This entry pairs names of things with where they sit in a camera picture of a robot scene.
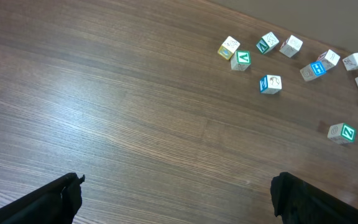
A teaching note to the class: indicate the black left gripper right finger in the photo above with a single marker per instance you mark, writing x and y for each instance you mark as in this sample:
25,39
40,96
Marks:
297,201

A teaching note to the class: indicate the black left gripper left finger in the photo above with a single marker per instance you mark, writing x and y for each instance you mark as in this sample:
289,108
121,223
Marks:
55,202

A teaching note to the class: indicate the wooden block blue H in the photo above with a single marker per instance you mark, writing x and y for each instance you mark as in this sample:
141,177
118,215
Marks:
313,71

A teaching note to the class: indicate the wooden block green Z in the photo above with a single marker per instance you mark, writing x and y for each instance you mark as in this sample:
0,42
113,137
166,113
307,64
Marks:
342,133

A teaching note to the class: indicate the wooden block drawing top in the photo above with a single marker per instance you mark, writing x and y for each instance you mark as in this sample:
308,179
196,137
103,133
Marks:
270,84

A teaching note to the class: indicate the plain wooden picture block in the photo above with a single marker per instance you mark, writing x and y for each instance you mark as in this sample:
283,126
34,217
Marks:
329,59

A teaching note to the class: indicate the wooden block green V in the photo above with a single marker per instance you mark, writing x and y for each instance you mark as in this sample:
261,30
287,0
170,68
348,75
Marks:
241,60

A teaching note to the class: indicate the wooden block yellow side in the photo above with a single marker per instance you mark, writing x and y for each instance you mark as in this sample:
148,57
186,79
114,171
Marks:
351,62

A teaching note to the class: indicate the wooden block teal side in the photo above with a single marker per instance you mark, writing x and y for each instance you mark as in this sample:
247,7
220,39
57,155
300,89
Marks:
267,43

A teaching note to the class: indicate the wooden block yellow edge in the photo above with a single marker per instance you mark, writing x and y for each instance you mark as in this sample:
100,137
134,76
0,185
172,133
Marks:
228,47

